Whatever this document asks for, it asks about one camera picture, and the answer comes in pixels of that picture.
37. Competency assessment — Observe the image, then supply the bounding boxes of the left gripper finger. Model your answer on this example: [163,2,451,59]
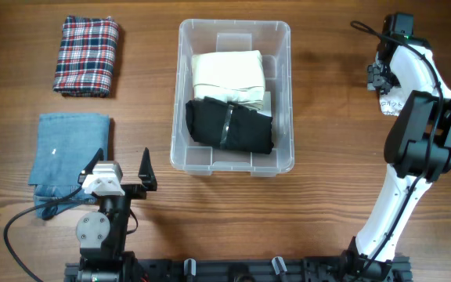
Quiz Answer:
[138,147,157,185]
[81,148,104,175]

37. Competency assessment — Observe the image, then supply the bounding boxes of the white printed t-shirt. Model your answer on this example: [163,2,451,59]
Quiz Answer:
[377,85,438,116]

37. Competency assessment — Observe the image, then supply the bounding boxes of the blue denim jeans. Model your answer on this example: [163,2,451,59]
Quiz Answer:
[28,113,110,220]

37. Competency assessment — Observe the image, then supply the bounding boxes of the red plaid shirt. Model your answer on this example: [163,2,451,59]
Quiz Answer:
[52,16,120,98]

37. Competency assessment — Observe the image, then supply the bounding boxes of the black garment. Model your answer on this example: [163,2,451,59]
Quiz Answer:
[186,97,274,154]

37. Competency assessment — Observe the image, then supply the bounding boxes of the cream white cloth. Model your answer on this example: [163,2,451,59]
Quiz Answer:
[191,50,265,110]

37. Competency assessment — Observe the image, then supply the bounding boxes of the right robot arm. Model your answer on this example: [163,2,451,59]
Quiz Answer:
[338,35,451,281]

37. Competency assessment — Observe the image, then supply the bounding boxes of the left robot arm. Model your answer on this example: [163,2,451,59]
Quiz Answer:
[64,149,157,282]

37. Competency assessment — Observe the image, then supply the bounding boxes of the clear plastic storage bin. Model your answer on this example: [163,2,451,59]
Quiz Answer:
[170,19,295,177]

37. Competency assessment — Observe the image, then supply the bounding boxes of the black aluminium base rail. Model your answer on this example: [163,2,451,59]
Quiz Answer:
[63,256,413,282]

